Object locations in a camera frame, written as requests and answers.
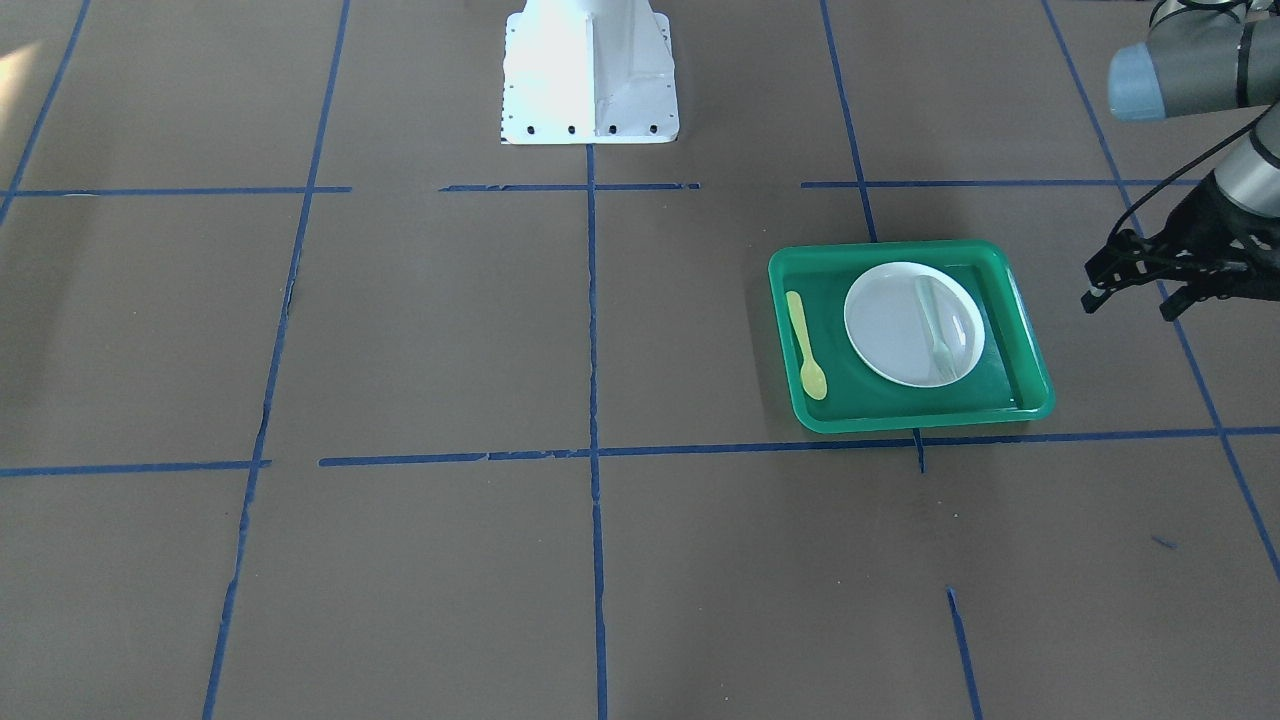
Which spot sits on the yellow plastic spoon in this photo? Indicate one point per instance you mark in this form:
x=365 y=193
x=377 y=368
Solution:
x=812 y=377

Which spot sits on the white round plate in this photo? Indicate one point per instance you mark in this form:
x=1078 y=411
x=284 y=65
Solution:
x=886 y=329

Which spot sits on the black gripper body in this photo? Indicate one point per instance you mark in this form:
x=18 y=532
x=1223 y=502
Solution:
x=1208 y=226

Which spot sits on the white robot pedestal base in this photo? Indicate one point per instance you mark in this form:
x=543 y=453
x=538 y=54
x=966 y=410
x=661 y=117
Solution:
x=587 y=73

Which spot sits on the green plastic tray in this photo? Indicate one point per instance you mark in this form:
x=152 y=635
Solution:
x=1011 y=382

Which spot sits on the pale green plastic fork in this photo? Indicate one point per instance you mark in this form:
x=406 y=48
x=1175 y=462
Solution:
x=941 y=354

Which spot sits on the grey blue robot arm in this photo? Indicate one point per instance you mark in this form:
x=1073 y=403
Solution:
x=1205 y=56

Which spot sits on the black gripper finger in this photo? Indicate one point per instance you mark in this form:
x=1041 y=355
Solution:
x=1196 y=288
x=1128 y=260

